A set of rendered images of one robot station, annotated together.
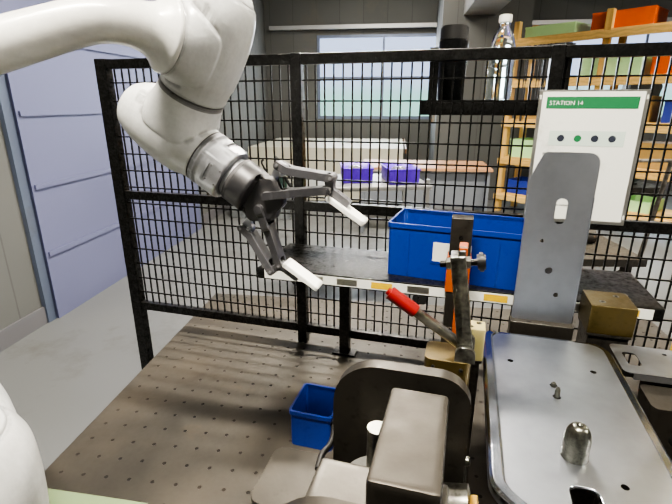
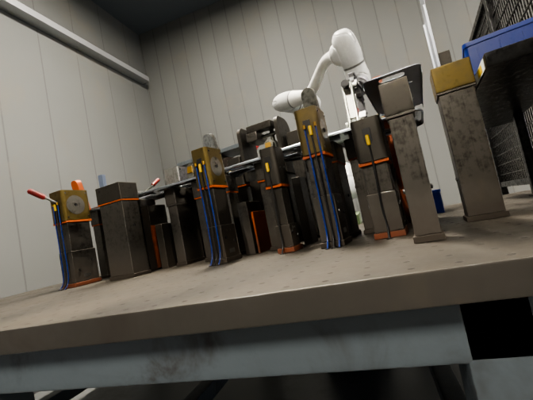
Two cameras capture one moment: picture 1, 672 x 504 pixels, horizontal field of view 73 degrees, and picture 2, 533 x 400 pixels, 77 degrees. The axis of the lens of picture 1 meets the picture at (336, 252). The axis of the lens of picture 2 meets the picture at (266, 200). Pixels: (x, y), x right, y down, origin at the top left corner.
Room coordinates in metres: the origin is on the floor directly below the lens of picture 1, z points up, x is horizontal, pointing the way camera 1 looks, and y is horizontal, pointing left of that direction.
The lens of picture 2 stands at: (0.46, -1.38, 0.78)
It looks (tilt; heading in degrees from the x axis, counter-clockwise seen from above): 4 degrees up; 99
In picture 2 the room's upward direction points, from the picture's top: 11 degrees counter-clockwise
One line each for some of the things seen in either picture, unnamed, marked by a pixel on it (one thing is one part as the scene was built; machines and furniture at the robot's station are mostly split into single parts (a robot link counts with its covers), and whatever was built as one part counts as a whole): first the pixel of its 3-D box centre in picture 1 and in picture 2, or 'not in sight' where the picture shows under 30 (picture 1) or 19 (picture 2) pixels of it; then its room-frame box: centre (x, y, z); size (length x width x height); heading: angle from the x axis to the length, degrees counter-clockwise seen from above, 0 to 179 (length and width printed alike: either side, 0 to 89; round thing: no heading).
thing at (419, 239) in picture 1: (456, 245); (498, 71); (1.05, -0.29, 1.10); 0.30 x 0.17 x 0.13; 69
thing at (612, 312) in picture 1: (593, 377); (466, 141); (0.81, -0.54, 0.88); 0.08 x 0.08 x 0.36; 74
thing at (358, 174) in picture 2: not in sight; (366, 184); (0.60, -0.34, 0.84); 0.07 x 0.04 x 0.29; 164
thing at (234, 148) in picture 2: not in sight; (215, 156); (0.01, 0.18, 1.16); 0.37 x 0.14 x 0.02; 164
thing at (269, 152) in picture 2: not in sight; (278, 200); (0.34, -0.46, 0.84); 0.10 x 0.05 x 0.29; 74
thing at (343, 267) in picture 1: (440, 275); (503, 99); (1.05, -0.26, 1.02); 0.90 x 0.22 x 0.03; 74
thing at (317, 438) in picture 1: (317, 416); (427, 202); (0.86, 0.04, 0.75); 0.11 x 0.10 x 0.09; 164
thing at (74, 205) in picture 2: not in sight; (71, 239); (-0.49, -0.24, 0.88); 0.14 x 0.09 x 0.36; 74
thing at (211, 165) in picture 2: not in sight; (213, 205); (0.14, -0.41, 0.87); 0.12 x 0.07 x 0.35; 74
